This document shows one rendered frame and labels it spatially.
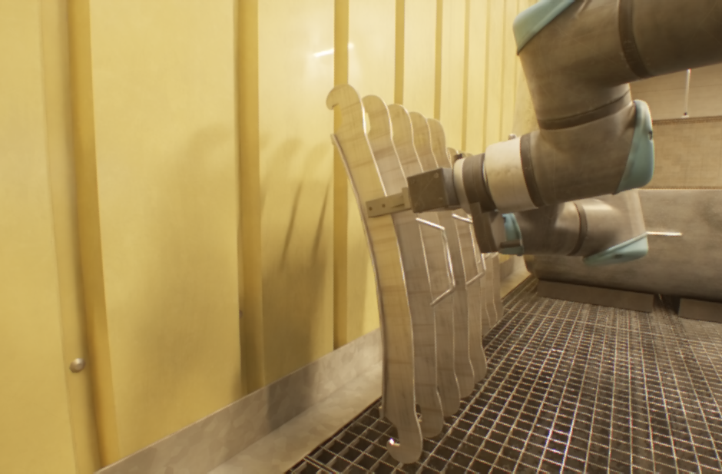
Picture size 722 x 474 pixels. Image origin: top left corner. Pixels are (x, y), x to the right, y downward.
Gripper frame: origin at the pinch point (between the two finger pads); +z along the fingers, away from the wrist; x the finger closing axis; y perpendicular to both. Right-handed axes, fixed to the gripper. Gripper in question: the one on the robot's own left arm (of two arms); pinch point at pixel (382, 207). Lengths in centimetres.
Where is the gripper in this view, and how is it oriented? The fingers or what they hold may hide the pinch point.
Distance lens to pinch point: 58.4
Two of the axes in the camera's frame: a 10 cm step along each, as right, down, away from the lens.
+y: -1.7, -9.8, 0.2
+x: -5.8, 0.9, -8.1
